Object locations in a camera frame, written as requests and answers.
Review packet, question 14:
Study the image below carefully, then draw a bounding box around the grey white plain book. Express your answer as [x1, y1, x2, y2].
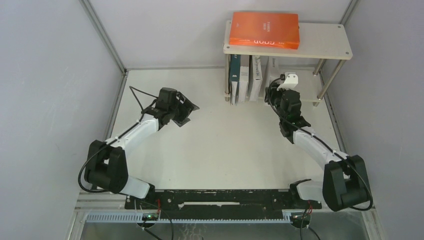
[238, 55, 250, 104]

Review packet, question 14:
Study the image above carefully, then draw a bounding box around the white raised shelf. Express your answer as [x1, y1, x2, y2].
[223, 20, 353, 107]

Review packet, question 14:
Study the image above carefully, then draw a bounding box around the teal Humor book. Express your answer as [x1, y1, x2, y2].
[228, 54, 241, 106]

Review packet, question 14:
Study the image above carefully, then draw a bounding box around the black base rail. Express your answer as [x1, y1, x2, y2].
[124, 189, 322, 221]

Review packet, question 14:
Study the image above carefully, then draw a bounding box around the coffee cover book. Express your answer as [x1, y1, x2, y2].
[263, 56, 281, 97]

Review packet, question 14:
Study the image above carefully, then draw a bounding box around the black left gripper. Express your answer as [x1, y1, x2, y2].
[168, 92, 199, 127]

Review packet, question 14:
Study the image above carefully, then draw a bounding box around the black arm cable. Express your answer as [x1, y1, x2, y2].
[77, 86, 160, 194]
[267, 74, 374, 240]

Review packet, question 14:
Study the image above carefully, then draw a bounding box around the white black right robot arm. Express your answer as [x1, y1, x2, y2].
[265, 86, 374, 212]

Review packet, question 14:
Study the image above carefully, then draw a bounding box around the palm leaf cover book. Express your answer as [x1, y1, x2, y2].
[248, 55, 263, 102]

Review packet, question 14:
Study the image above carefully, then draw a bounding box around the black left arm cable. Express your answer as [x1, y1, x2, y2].
[77, 86, 160, 194]

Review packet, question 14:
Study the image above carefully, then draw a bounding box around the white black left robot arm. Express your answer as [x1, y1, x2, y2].
[77, 87, 199, 209]

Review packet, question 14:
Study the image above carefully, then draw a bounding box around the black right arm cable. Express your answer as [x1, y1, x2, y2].
[267, 74, 374, 240]

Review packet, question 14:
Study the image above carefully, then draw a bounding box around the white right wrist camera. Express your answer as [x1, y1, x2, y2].
[277, 72, 299, 91]

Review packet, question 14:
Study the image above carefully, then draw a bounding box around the aluminium frame rail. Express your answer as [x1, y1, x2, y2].
[79, 0, 127, 75]

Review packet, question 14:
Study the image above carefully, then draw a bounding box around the orange hardcover book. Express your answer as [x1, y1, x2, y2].
[228, 11, 300, 50]

